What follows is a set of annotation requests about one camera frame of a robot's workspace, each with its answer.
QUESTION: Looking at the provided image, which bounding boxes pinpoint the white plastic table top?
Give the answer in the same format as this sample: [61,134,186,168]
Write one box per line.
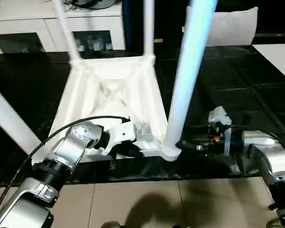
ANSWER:
[32,55,182,164]

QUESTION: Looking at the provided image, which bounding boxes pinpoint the black table mat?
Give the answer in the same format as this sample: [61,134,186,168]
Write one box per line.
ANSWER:
[0,45,285,187]

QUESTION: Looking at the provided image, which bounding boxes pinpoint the white flat board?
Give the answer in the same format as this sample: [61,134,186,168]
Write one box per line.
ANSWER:
[253,44,285,84]

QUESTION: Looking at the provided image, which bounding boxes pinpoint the grey cushion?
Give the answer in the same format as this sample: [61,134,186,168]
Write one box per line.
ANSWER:
[182,7,259,48]

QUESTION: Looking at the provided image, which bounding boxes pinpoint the white glass-door cabinet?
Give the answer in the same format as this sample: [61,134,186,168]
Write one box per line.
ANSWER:
[0,0,126,54]

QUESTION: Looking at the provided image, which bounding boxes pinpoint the dark items on cabinet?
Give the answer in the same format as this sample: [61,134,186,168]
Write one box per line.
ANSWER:
[62,0,120,10]

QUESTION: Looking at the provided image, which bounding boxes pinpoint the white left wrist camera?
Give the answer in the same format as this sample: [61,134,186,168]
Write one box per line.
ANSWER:
[103,119,136,155]

